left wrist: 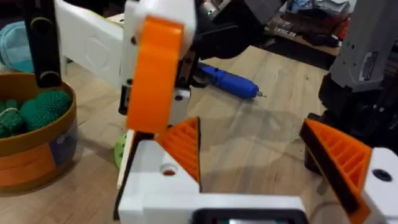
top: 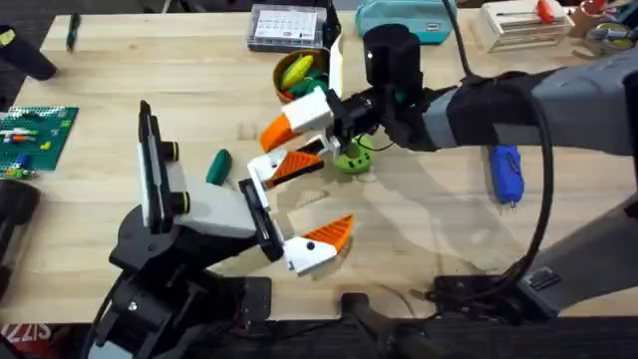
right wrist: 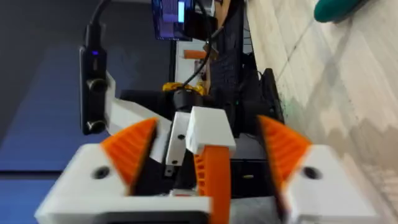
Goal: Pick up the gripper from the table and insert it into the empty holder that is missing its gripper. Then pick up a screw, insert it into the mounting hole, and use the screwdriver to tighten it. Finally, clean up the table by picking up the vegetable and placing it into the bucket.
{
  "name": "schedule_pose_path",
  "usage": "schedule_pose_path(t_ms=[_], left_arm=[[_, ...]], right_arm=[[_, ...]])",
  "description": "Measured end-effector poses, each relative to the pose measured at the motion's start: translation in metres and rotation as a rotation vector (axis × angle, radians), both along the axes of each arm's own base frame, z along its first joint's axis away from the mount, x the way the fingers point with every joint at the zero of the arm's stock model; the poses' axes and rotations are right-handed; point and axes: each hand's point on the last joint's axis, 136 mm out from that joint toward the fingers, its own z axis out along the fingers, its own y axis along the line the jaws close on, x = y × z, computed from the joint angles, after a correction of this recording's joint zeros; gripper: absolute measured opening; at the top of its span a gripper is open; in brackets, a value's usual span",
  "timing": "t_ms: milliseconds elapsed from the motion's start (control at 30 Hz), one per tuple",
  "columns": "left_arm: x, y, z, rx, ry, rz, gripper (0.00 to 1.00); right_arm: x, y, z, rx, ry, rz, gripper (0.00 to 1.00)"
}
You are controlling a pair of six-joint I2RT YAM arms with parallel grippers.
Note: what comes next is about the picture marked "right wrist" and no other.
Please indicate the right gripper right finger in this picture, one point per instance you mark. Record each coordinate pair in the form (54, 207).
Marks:
(320, 186)

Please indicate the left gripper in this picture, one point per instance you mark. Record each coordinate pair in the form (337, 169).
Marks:
(136, 113)

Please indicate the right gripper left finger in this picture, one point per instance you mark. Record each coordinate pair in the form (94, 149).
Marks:
(93, 161)

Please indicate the orange cylinder object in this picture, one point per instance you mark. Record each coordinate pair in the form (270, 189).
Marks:
(194, 54)

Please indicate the black keyboard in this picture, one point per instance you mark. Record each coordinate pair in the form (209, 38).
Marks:
(228, 56)

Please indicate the computer monitor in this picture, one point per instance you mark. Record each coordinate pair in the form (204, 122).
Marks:
(169, 18)

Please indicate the green disc with holes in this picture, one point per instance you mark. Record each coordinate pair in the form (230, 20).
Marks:
(335, 9)

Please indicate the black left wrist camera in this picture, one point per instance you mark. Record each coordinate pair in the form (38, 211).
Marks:
(92, 93)

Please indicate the black rail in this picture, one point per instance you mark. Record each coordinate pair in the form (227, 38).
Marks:
(272, 93)

